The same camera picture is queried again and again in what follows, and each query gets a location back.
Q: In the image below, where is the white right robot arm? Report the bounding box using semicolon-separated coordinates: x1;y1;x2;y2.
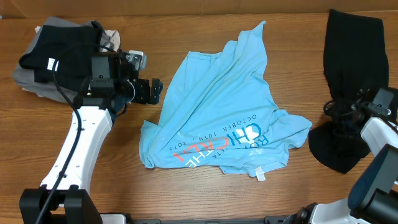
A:
264;88;397;224

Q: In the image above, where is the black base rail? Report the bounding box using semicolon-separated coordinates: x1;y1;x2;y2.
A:
126;216;288;224

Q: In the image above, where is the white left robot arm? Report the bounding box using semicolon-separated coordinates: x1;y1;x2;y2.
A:
19;77;163;223

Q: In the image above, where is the folded grey garment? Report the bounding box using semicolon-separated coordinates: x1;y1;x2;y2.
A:
11;16;116;105

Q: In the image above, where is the folded black garment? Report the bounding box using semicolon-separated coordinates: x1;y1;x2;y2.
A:
19;25;102;91

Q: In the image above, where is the black garment on right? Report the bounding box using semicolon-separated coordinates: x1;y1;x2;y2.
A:
308;9;389;174

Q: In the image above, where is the light blue printed t-shirt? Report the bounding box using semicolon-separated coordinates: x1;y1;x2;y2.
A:
139;23;312;181

